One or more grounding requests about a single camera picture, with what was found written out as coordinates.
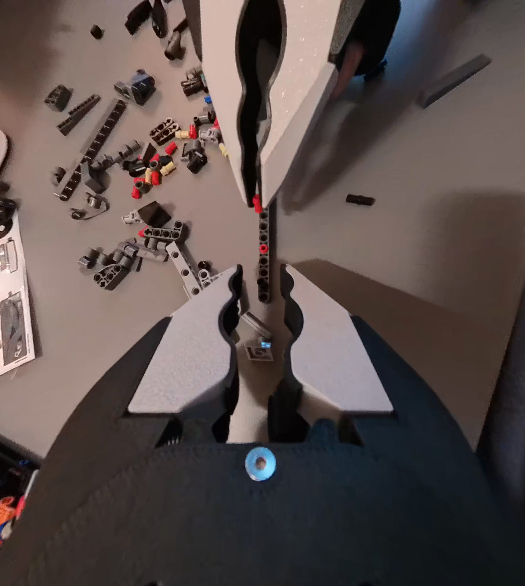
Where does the light grey long lego beam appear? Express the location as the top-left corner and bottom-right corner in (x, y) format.
(165, 242), (201, 299)

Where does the long dark grey lego plate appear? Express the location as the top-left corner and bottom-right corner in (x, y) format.
(79, 98), (128, 165)

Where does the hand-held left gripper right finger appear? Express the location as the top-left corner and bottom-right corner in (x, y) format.
(268, 264), (395, 442)

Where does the person's right hand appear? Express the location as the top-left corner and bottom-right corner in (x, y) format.
(336, 43), (365, 99)

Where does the sticker sheet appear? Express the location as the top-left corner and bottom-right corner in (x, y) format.
(0, 213), (42, 392)

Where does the partly built lego model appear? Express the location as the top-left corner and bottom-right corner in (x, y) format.
(0, 432), (40, 566)

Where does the pile of lego pieces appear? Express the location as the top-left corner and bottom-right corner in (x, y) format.
(45, 0), (231, 294)

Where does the dark grey lego slope bar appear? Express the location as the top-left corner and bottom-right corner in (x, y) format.
(420, 55), (492, 109)

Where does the black long lego beam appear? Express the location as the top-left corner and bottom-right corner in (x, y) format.
(257, 205), (273, 304)

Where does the person's blue clothing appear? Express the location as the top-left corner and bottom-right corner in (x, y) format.
(475, 220), (525, 586)

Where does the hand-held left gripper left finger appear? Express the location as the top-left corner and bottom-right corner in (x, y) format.
(126, 264), (245, 442)

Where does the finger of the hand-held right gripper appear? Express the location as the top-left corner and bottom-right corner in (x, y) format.
(197, 0), (261, 208)
(258, 0), (367, 210)

